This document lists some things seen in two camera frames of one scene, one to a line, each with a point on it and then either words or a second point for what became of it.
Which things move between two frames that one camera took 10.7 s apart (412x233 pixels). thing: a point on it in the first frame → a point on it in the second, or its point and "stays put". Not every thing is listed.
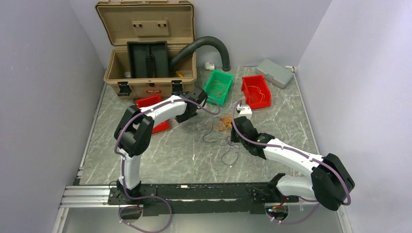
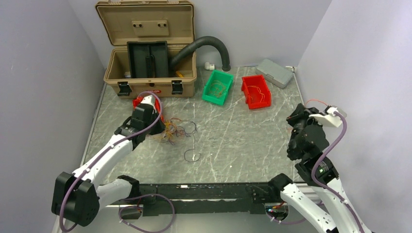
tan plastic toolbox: (171, 21) stays put
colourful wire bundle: (224, 123) → (172, 131)
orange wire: (217, 88) stays put
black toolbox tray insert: (148, 59) stays put
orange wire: (258, 89) stays put
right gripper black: (233, 138) → (300, 111)
